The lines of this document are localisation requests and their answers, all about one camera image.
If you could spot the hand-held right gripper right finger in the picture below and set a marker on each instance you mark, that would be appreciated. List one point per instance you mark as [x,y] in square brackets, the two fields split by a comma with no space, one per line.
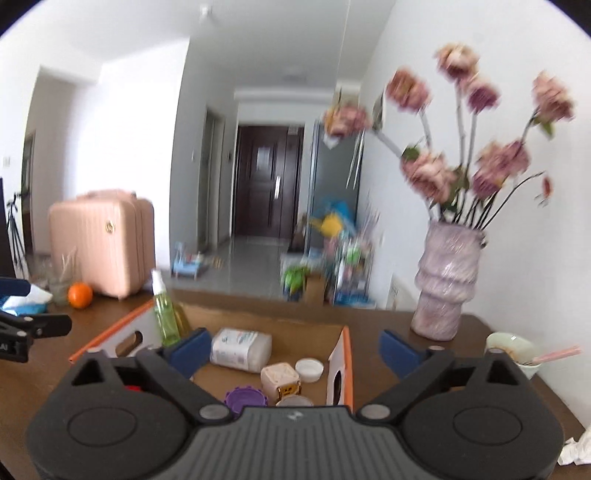
[398,353]

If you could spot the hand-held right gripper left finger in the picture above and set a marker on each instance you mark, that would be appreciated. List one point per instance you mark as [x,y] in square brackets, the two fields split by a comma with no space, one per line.
[190,350]

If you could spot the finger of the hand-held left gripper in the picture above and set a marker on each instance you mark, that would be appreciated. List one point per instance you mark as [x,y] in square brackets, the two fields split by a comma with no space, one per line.
[51,325]
[14,286]

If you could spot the purple lid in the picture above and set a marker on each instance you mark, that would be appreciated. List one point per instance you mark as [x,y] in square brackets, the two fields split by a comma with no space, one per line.
[246,399]

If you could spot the white cube jar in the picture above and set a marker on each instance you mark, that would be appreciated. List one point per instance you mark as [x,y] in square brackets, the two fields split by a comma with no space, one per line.
[279,379]

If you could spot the red cardboard box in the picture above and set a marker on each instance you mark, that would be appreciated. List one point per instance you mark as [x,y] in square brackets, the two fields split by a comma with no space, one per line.
[295,339]

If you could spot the white round container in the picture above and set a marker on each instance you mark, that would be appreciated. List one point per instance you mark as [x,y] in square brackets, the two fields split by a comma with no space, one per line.
[294,401]

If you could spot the blue tissue pack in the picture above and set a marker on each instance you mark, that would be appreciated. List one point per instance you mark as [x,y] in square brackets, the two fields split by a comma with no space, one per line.
[27,304]

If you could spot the green spray bottle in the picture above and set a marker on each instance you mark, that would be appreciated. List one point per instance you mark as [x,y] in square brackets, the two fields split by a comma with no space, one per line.
[166,318]

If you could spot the orange fruit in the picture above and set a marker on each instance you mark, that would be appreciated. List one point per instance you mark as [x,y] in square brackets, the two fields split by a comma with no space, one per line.
[80,295]

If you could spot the clear drinking glass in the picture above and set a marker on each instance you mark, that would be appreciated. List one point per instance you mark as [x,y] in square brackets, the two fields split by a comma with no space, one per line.
[60,281]

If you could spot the white plastic jar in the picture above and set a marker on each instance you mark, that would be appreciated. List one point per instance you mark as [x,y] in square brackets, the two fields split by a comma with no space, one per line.
[240,350]

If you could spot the black tripod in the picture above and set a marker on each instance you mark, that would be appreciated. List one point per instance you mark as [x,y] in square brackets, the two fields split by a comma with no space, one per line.
[16,235]

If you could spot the pink textured vase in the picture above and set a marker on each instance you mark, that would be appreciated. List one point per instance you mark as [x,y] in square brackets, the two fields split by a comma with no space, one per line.
[445,286]

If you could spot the blue floor toy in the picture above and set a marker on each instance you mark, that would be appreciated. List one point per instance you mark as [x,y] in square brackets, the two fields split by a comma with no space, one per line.
[188,265]

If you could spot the white round lid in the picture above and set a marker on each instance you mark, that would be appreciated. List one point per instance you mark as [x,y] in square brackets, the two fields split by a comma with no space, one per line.
[309,369]

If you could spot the cluttered storage cart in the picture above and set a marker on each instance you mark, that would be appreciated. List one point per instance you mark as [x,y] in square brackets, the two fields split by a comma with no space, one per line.
[353,272]

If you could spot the pink suitcase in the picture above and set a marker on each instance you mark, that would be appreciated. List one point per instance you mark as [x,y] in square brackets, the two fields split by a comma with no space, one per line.
[101,244]

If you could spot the small brown cardboard box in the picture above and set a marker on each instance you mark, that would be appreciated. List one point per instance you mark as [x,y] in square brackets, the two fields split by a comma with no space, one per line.
[314,290]

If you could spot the pale green bowl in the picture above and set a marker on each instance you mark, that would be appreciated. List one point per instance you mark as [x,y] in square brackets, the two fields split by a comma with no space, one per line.
[505,346]

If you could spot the green printed pack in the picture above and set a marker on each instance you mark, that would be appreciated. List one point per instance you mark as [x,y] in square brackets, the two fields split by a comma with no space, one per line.
[294,281]

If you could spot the yellow toy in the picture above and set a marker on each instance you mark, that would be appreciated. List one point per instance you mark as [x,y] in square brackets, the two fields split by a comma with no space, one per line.
[330,226]

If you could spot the blue bag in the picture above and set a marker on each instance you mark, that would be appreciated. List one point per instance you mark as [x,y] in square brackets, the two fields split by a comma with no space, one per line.
[344,210]

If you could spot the pink spoon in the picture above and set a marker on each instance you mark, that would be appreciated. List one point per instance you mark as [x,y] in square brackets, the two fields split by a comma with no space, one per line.
[556,354]

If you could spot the grey interior door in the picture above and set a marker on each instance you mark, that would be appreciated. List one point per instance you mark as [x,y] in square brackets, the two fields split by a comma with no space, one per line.
[211,180]

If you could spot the dried pink flower bouquet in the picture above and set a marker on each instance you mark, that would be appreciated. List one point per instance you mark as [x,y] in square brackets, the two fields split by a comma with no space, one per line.
[429,173]

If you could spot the dark brown entrance door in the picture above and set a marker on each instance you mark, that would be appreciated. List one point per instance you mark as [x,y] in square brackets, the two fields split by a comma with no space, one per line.
[268,180]

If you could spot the grey refrigerator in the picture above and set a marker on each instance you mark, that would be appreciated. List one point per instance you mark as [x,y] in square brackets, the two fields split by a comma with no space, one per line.
[334,175]

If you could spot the crumpled white tissue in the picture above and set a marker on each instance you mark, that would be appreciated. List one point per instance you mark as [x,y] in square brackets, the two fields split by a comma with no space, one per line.
[577,450]

